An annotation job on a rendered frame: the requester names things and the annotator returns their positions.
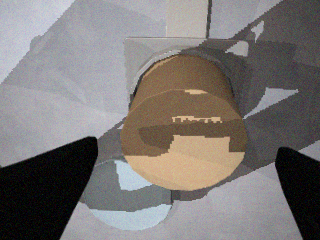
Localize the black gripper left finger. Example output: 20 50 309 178
0 137 98 240

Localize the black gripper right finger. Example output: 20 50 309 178
275 147 320 240

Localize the tan cylinder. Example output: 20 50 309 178
120 54 248 191

